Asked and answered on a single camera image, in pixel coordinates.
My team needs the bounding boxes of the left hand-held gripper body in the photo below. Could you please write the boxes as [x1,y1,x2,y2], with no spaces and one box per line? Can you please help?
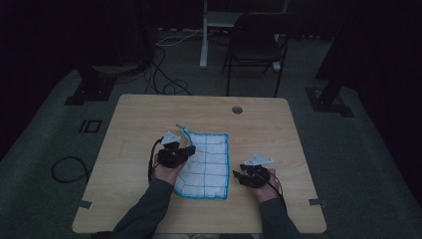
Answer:
[156,130,189,169]

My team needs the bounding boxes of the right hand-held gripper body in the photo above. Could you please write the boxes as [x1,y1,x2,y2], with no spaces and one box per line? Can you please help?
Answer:
[239,152,276,189]

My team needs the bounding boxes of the white cloth with blue grid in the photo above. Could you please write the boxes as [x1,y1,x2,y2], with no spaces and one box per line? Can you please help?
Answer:
[173,122,231,201]

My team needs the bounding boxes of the person's left hand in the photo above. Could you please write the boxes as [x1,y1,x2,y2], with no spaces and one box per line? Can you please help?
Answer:
[151,155,186,186]

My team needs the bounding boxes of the person's right hand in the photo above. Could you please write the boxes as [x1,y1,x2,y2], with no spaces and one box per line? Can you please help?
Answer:
[253,167,284,204]

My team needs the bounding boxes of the grey tape strip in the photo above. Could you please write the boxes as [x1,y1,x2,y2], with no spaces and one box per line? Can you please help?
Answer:
[308,197,328,208]

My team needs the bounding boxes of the black folding chair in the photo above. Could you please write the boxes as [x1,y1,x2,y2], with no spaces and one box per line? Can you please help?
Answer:
[221,12,301,98]

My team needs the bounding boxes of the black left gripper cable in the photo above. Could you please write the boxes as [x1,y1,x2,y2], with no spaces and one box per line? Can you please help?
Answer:
[147,136,165,184]

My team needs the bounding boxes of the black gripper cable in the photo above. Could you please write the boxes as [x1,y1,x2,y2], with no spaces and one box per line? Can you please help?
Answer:
[256,172,288,208]
[147,136,165,184]

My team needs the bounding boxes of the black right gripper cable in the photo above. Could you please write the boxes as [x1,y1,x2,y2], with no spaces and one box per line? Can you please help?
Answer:
[256,172,288,208]

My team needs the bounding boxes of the black tangled floor cables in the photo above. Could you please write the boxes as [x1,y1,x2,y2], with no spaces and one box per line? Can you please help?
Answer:
[144,44,194,97]

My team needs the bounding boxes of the black stand with base plate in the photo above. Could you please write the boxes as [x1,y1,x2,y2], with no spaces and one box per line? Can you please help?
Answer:
[64,0,117,107]
[305,19,355,119]

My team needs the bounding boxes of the white floor cable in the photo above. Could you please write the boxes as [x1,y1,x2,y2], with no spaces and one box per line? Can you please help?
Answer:
[154,29,204,48]

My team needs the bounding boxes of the black looped floor cable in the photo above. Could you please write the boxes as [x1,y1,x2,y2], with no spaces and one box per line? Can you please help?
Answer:
[50,155,93,184]

